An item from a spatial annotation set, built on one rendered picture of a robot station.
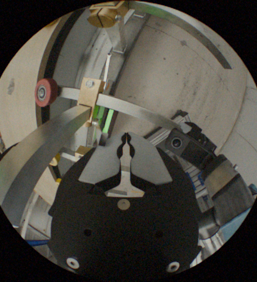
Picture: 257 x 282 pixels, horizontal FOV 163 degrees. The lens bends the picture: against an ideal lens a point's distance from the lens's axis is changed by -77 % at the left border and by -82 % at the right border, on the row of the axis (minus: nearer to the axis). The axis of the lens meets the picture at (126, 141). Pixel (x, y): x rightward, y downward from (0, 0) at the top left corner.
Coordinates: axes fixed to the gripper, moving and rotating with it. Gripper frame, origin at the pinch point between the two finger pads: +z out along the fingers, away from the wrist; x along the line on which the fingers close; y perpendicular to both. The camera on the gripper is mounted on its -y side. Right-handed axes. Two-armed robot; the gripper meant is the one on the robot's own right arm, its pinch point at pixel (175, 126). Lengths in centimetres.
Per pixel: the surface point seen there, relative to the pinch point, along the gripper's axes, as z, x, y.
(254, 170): -28, 29, 236
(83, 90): -4.6, 1.4, -29.6
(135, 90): 83, 6, -10
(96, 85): -4.6, 3.5, -26.5
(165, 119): -3.5, 1.0, -6.7
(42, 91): -8.2, 0.5, -41.1
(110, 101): -3.6, 0.3, -22.2
